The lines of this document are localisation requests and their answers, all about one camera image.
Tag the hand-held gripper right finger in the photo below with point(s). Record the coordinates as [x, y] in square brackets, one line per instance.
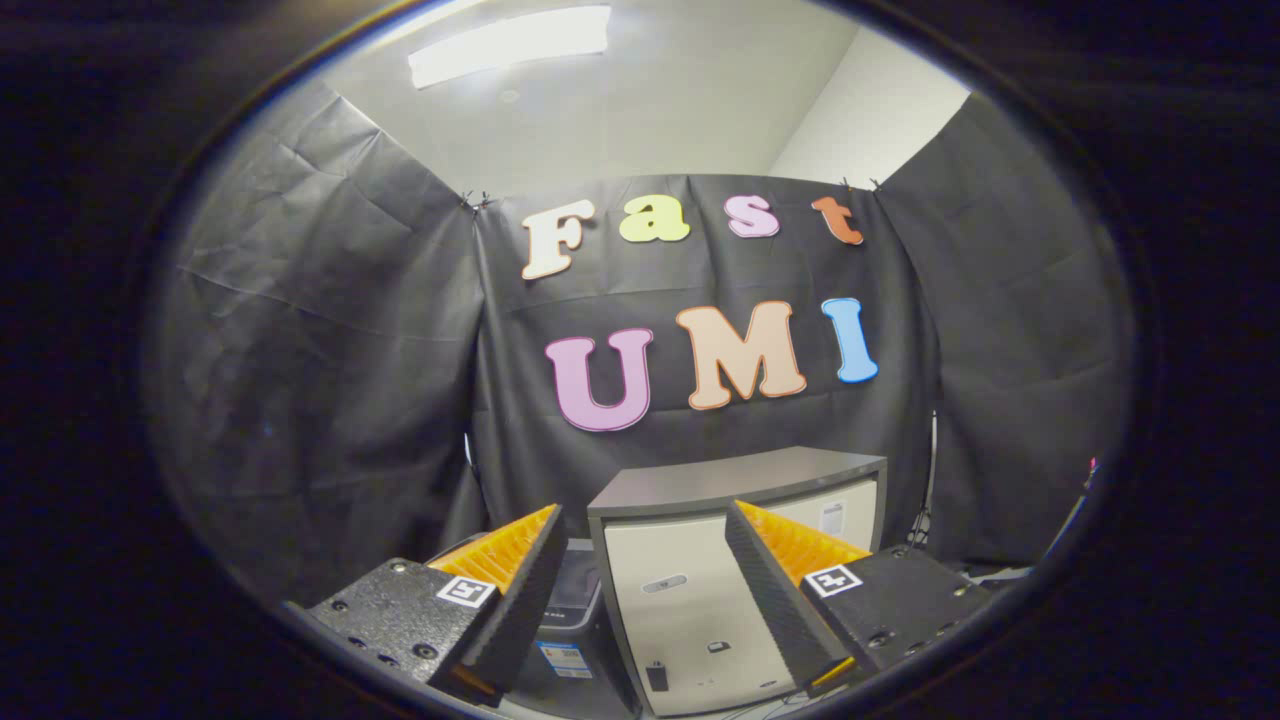
[775, 600]

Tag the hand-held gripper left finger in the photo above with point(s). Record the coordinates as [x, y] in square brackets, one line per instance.
[525, 600]

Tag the small grey washing machine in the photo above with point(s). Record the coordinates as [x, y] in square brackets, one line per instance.
[565, 660]

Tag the beige cabinet with grey top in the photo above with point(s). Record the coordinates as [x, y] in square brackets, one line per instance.
[690, 600]

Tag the dark bar with pink tip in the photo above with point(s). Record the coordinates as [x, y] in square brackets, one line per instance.
[1075, 510]

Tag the black backdrop cloth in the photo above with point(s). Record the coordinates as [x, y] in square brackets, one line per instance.
[300, 350]

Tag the ceiling light panel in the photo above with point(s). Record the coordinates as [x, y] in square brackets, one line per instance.
[510, 45]

